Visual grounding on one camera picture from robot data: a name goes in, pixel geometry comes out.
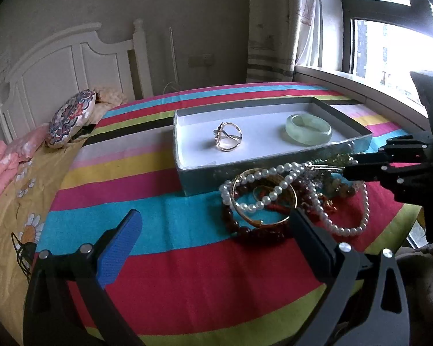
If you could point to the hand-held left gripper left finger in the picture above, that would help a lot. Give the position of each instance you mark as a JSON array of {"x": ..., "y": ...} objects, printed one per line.
[{"x": 121, "y": 245}]

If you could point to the white windowsill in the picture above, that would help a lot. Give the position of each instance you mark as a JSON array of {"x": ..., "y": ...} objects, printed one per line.
[{"x": 346, "y": 83}]

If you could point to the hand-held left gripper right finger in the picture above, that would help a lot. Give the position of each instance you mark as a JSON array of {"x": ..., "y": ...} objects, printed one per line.
[{"x": 310, "y": 239}]

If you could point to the gold bangle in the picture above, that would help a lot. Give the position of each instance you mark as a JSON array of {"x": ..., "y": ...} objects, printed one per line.
[{"x": 270, "y": 222}]

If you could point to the white sheer curtain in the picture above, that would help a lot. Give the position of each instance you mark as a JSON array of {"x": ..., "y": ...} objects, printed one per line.
[{"x": 310, "y": 25}]

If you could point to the pink quilt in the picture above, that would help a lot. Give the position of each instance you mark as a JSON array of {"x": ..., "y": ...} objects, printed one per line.
[{"x": 0, "y": 173}]

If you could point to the silver jewelry box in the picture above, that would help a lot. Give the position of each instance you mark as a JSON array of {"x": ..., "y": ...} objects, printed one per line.
[{"x": 259, "y": 144}]

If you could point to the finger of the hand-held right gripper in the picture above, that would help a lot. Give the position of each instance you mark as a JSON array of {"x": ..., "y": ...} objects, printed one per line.
[
  {"x": 368, "y": 158},
  {"x": 364, "y": 173}
]

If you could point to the beige ruffled pillow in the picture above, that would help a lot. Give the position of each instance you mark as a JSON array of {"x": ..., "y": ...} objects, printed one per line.
[{"x": 110, "y": 95}]

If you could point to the patterned beige curtain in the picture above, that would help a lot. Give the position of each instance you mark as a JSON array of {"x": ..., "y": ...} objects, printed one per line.
[{"x": 270, "y": 25}]

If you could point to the grey cloth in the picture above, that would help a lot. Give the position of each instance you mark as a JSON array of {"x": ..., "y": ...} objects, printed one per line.
[{"x": 429, "y": 270}]

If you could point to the striped colourful blanket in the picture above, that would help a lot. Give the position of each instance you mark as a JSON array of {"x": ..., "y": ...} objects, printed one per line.
[{"x": 202, "y": 277}]

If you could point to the dark framed window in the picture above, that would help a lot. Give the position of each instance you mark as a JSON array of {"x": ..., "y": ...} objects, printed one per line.
[{"x": 346, "y": 25}]

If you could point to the green jade bangle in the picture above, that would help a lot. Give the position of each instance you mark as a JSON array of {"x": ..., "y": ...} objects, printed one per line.
[{"x": 299, "y": 137}]

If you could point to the floral round pillow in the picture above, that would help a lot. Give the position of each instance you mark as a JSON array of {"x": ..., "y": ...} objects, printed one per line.
[{"x": 70, "y": 119}]

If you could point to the white wooden headboard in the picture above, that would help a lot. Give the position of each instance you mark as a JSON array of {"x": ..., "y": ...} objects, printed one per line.
[{"x": 57, "y": 61}]

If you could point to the yellow floral bedsheet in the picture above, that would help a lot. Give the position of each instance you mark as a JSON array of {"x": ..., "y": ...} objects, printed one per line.
[{"x": 21, "y": 202}]

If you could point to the thin white pole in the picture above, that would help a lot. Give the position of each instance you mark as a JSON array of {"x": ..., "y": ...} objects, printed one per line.
[{"x": 173, "y": 54}]

